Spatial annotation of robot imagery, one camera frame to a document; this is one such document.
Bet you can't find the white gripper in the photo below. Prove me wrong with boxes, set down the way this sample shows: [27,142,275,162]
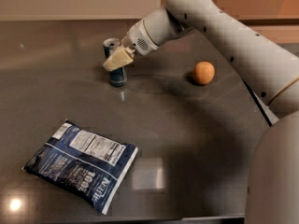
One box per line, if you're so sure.
[103,20,159,72]

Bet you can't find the silver blue redbull can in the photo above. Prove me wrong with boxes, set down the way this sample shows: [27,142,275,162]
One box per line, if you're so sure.
[103,38,127,87]

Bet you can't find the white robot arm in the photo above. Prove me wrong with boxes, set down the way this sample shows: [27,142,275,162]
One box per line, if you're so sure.
[104,0,299,224]

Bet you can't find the orange fruit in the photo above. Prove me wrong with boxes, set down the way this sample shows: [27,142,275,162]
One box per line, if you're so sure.
[192,62,215,85]

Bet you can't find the dark blue chip bag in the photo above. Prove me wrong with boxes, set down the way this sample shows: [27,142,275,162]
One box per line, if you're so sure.
[23,120,138,215]

